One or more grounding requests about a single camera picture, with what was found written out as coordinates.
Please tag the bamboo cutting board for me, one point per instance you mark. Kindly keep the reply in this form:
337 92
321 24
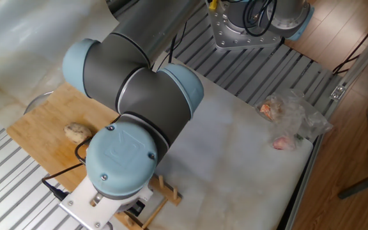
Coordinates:
43 134

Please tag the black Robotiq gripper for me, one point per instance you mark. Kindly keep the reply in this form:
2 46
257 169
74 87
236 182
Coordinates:
137 207

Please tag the dark chair leg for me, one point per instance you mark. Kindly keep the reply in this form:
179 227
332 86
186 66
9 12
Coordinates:
363 183

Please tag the wooden peg rack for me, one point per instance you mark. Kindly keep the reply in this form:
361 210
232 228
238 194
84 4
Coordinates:
168 193

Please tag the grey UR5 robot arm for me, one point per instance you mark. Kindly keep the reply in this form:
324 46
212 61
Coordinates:
139 96

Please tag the marble pattern table mat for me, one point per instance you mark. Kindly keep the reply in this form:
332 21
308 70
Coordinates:
228 153

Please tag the aluminium frame beam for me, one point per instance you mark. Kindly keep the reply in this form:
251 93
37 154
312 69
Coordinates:
315 159

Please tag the clear plastic bag with food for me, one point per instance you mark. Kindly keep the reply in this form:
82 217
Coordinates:
286 118

